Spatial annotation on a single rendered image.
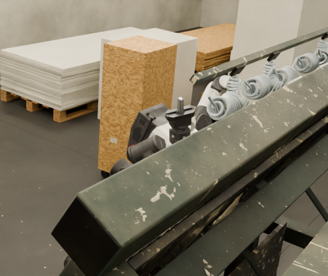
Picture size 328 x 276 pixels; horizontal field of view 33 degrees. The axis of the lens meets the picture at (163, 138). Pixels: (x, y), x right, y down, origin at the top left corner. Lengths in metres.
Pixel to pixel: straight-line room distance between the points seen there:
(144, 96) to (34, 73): 2.16
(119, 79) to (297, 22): 1.60
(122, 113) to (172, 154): 3.82
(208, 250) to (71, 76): 5.22
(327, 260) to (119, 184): 0.40
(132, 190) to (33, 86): 5.75
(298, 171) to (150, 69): 3.13
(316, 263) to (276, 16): 4.19
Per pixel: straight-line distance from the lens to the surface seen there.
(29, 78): 6.58
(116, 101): 4.74
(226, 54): 8.74
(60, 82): 6.21
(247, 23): 5.21
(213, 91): 2.94
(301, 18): 5.03
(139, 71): 4.54
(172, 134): 2.26
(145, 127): 2.67
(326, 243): 1.06
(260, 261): 2.89
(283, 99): 1.31
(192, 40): 6.57
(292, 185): 1.50
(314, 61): 1.96
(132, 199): 0.81
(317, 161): 1.68
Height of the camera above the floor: 2.33
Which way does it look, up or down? 22 degrees down
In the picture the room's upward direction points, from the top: 6 degrees clockwise
